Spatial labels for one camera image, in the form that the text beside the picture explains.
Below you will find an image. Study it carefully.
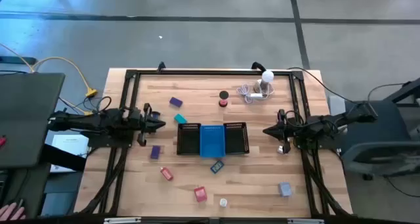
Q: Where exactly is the grey-blue charger block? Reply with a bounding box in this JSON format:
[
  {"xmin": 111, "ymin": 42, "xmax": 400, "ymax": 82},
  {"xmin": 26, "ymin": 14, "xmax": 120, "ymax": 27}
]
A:
[{"xmin": 278, "ymin": 181, "xmax": 293, "ymax": 198}]

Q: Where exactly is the black floor plate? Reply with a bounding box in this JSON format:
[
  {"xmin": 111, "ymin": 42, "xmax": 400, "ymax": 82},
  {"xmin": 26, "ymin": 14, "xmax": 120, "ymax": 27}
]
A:
[{"xmin": 0, "ymin": 55, "xmax": 37, "ymax": 66}]

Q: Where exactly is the black desk frame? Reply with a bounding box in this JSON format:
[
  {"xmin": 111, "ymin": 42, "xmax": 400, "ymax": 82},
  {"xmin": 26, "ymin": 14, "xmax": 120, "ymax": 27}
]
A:
[{"xmin": 383, "ymin": 76, "xmax": 420, "ymax": 108}]

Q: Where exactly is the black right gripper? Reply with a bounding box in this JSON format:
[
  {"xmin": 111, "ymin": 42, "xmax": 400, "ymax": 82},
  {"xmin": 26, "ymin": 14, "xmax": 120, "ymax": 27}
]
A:
[{"xmin": 262, "ymin": 109, "xmax": 298, "ymax": 154}]

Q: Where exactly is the white light bulb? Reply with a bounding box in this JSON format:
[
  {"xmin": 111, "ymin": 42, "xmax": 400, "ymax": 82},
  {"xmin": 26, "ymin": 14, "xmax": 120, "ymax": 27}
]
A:
[{"xmin": 254, "ymin": 70, "xmax": 275, "ymax": 93}]

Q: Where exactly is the black metal table frame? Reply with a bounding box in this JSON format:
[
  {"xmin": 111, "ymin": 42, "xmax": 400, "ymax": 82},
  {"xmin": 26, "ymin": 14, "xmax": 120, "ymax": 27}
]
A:
[{"xmin": 73, "ymin": 68, "xmax": 354, "ymax": 218}]

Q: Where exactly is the white paper sheet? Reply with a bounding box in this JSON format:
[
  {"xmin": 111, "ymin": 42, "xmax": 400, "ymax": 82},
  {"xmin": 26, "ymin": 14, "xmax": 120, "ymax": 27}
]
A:
[{"xmin": 51, "ymin": 134, "xmax": 90, "ymax": 173}]

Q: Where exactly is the red white-capped wall charger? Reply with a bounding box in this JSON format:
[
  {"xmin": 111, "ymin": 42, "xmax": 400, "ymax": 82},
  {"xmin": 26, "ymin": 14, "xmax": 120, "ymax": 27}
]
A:
[{"xmin": 159, "ymin": 166, "xmax": 174, "ymax": 182}]

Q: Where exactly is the silver metal bracket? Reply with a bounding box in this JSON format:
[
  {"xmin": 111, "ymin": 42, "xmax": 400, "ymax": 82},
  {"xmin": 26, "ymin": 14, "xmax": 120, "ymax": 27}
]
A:
[
  {"xmin": 287, "ymin": 218, "xmax": 325, "ymax": 224},
  {"xmin": 103, "ymin": 217, "xmax": 142, "ymax": 224}
]

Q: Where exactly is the yellow power cable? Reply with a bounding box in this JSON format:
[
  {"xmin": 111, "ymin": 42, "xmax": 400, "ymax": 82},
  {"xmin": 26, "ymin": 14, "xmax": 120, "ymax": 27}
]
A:
[
  {"xmin": 0, "ymin": 42, "xmax": 98, "ymax": 99},
  {"xmin": 58, "ymin": 97, "xmax": 95, "ymax": 117}
]

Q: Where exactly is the red sand hourglass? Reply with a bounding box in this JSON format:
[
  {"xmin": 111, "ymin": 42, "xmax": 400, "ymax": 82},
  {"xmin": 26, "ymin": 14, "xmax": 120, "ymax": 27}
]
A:
[{"xmin": 218, "ymin": 90, "xmax": 230, "ymax": 108}]

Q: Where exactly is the white cable with switch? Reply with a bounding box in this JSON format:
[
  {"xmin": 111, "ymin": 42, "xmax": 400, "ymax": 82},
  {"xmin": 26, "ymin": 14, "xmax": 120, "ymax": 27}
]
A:
[{"xmin": 236, "ymin": 82, "xmax": 275, "ymax": 104}]

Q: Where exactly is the dark grey side desk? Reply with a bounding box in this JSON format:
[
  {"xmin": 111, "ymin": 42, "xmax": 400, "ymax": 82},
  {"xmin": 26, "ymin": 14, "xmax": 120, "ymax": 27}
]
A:
[{"xmin": 0, "ymin": 72, "xmax": 66, "ymax": 169}]

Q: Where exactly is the black floor cable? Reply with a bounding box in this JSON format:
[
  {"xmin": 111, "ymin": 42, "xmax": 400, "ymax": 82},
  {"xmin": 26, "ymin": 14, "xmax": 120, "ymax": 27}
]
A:
[{"xmin": 383, "ymin": 175, "xmax": 420, "ymax": 198}]

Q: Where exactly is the person's hand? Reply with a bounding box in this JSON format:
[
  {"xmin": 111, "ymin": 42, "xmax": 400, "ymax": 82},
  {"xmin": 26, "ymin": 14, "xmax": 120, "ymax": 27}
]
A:
[{"xmin": 0, "ymin": 202, "xmax": 26, "ymax": 221}]

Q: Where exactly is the black plastic basket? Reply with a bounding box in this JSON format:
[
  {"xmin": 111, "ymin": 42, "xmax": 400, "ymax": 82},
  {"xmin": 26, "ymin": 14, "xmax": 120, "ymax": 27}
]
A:
[
  {"xmin": 223, "ymin": 121, "xmax": 250, "ymax": 155},
  {"xmin": 176, "ymin": 122, "xmax": 201, "ymax": 156}
]

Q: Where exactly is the black desk bar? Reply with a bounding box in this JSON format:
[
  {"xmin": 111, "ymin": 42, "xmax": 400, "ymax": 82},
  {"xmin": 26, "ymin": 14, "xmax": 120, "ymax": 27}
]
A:
[{"xmin": 41, "ymin": 144, "xmax": 88, "ymax": 172}]

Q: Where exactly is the red multiport USB charger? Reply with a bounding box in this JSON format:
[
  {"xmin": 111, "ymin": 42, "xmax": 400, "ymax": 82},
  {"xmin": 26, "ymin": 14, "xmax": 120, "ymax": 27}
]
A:
[{"xmin": 193, "ymin": 186, "xmax": 208, "ymax": 204}]

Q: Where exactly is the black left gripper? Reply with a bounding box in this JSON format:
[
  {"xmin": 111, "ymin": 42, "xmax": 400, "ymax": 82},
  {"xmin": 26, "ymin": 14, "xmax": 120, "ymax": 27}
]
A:
[{"xmin": 131, "ymin": 103, "xmax": 167, "ymax": 147}]

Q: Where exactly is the blue plastic basket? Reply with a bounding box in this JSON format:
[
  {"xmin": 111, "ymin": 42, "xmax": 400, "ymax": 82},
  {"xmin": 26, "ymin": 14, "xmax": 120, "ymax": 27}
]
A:
[{"xmin": 199, "ymin": 124, "xmax": 226, "ymax": 159}]

